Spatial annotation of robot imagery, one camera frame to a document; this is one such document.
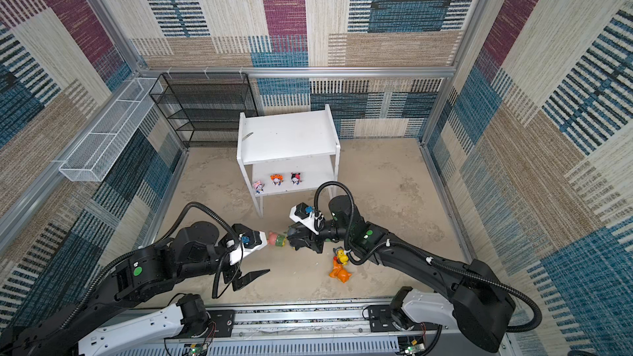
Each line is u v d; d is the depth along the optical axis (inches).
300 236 26.3
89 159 27.6
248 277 21.7
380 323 28.7
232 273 21.4
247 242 20.4
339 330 28.7
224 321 28.9
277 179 32.7
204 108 42.9
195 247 18.1
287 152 28.0
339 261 32.2
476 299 16.0
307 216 24.5
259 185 32.0
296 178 33.1
